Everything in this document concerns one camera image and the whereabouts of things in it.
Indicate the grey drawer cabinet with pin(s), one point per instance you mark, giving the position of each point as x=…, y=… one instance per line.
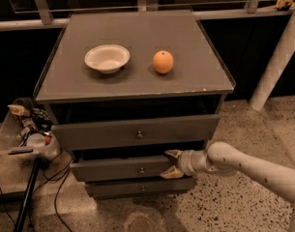
x=73, y=93

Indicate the white bowl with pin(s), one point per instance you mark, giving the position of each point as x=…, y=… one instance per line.
x=107, y=58

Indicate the orange fruit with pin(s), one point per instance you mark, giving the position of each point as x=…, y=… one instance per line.
x=163, y=62

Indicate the grey top drawer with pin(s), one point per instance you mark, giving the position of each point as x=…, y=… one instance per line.
x=112, y=134

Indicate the white diagonal pole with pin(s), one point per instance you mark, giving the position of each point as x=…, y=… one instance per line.
x=276, y=66

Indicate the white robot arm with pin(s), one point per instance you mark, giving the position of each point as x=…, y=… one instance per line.
x=223, y=159

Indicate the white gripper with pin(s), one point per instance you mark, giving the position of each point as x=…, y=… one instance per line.
x=185, y=162

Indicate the grey drawer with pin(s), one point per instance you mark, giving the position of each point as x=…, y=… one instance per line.
x=121, y=169
x=121, y=188
x=112, y=134

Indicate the yellow clamp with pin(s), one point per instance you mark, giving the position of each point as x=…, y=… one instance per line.
x=284, y=5

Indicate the clear plastic bin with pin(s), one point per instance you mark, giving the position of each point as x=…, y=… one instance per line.
x=10, y=145

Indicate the metal railing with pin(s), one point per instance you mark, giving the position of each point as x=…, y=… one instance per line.
x=38, y=14

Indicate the black pole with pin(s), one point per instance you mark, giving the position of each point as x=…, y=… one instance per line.
x=19, y=224

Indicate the clutter items in bin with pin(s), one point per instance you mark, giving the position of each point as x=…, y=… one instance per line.
x=35, y=125

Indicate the grey bottom drawer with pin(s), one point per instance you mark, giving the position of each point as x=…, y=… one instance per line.
x=121, y=188

